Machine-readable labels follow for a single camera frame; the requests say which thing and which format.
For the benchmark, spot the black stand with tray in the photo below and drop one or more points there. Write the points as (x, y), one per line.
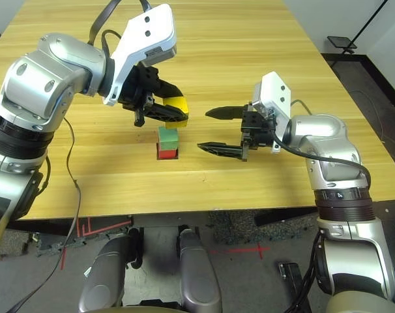
(342, 42)

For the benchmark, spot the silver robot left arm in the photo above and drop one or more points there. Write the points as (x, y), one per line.
(44, 81)

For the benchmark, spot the black metal bar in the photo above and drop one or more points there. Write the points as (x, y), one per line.
(290, 272)

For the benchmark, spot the grey robot right leg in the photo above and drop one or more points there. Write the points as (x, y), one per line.
(197, 277)

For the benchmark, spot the red wooden block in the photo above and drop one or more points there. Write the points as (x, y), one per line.
(167, 155)

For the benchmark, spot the black square marker patch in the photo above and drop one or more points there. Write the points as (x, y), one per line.
(157, 153)

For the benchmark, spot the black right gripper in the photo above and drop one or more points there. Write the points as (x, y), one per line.
(259, 132)

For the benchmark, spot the small silver bracket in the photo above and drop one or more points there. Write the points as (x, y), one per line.
(87, 271)

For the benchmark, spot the green wooden block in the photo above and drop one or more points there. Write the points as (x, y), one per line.
(168, 138)

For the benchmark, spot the yellow wooden block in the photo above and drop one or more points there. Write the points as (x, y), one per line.
(181, 103)

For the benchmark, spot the grey robot left leg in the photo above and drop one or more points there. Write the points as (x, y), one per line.
(103, 280)

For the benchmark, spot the dark speckled foam mat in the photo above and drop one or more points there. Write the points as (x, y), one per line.
(54, 247)
(243, 228)

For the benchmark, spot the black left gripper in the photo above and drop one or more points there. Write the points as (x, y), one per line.
(142, 84)

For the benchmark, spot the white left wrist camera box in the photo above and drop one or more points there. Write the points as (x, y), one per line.
(145, 36)

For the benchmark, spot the black table frame beam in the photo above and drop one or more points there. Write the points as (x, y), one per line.
(282, 216)

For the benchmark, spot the beige robot torso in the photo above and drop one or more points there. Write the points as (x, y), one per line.
(152, 309)

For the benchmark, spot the grey robot leg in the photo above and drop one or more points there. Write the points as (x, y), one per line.
(103, 280)
(197, 277)

